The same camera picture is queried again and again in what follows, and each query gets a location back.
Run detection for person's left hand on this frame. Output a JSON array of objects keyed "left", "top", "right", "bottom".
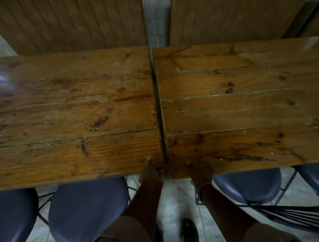
[{"left": 139, "top": 159, "right": 164, "bottom": 186}]

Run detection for person's right hand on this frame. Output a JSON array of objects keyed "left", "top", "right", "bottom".
[{"left": 186, "top": 161, "right": 214, "bottom": 190}]

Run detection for worn wooden plank table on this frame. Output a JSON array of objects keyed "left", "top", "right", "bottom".
[
  {"left": 152, "top": 36, "right": 319, "bottom": 180},
  {"left": 0, "top": 46, "right": 168, "bottom": 192}
]

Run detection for person's left forearm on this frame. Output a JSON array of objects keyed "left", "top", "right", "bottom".
[{"left": 122, "top": 184, "right": 164, "bottom": 226}]

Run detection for person's right forearm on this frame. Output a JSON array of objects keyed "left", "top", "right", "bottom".
[{"left": 199, "top": 184, "right": 258, "bottom": 237}]

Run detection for blue plastic chair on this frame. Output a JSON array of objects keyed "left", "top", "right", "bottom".
[
  {"left": 0, "top": 187, "right": 39, "bottom": 242},
  {"left": 194, "top": 168, "right": 298, "bottom": 207},
  {"left": 294, "top": 163, "right": 319, "bottom": 195},
  {"left": 37, "top": 177, "right": 138, "bottom": 242}
]

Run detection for black shoe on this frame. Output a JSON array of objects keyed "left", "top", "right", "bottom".
[{"left": 181, "top": 218, "right": 200, "bottom": 242}]

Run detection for beige left sleeve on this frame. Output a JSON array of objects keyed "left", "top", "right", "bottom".
[{"left": 93, "top": 215, "right": 153, "bottom": 242}]

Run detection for beige sleeve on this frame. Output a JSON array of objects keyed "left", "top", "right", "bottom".
[
  {"left": 93, "top": 215, "right": 153, "bottom": 242},
  {"left": 240, "top": 222, "right": 303, "bottom": 242}
]

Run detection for beige right sleeve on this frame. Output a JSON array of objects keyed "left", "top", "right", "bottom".
[{"left": 240, "top": 222, "right": 303, "bottom": 242}]

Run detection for wooden slat panel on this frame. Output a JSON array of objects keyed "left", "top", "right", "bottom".
[
  {"left": 0, "top": 0, "right": 148, "bottom": 56},
  {"left": 169, "top": 0, "right": 319, "bottom": 48}
]

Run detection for black wire chair back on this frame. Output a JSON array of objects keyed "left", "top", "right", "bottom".
[{"left": 245, "top": 205, "right": 319, "bottom": 234}]

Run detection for dark metal post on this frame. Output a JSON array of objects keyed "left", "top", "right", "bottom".
[{"left": 282, "top": 0, "right": 319, "bottom": 39}]

